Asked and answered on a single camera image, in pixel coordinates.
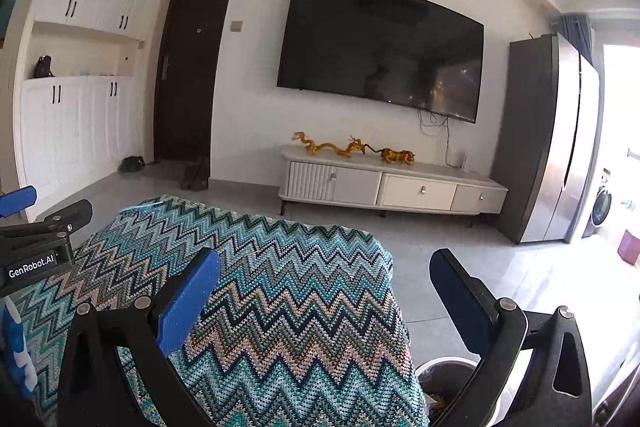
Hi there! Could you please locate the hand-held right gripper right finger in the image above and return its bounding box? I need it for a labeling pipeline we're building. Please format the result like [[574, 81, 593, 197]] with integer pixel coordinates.
[[429, 248, 593, 427]]

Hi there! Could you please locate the washing machine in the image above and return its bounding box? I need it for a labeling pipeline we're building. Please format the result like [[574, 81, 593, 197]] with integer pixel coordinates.
[[581, 169, 613, 239]]

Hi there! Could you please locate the grey silver refrigerator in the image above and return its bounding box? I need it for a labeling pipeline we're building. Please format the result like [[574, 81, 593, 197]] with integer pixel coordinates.
[[491, 33, 601, 245]]

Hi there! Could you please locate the zigzag knitted blanket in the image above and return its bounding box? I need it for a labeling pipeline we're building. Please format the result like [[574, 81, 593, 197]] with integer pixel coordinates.
[[10, 194, 430, 427]]

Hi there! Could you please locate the golden tiger figurine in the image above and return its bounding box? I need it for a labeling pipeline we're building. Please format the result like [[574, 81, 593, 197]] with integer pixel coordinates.
[[380, 148, 417, 166]]

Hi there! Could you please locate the golden dragon figurine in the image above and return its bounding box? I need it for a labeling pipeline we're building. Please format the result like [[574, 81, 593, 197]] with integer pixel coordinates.
[[346, 136, 382, 156], [292, 131, 351, 156]]

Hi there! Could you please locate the white television cabinet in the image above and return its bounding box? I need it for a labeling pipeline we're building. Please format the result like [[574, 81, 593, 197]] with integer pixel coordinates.
[[278, 143, 509, 228]]

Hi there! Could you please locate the blue grey curtain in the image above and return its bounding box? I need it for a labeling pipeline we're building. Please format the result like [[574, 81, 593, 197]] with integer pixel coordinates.
[[555, 13, 596, 68]]

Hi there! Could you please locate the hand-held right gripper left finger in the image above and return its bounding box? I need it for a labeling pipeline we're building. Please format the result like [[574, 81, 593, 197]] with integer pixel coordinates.
[[57, 247, 222, 427]]

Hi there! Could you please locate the black television cable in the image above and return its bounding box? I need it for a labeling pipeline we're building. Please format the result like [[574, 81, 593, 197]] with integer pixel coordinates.
[[417, 108, 453, 168]]

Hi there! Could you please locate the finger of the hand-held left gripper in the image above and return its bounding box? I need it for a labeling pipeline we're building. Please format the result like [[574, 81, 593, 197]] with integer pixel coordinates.
[[0, 185, 38, 218], [0, 199, 94, 240]]

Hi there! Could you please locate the pink box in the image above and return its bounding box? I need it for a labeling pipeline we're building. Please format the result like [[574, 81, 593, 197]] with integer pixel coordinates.
[[617, 229, 640, 265]]

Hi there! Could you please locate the black wall television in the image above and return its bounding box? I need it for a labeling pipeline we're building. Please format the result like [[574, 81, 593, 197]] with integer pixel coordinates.
[[276, 0, 485, 124]]

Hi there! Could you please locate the dark brown door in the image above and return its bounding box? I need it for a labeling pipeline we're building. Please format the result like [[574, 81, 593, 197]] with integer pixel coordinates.
[[151, 0, 236, 165]]

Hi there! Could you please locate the white wardrobe cabinet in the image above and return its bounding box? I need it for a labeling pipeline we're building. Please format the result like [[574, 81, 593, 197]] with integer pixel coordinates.
[[12, 0, 168, 212]]

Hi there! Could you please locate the white trash bin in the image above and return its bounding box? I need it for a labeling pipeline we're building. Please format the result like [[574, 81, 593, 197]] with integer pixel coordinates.
[[414, 356, 483, 427]]

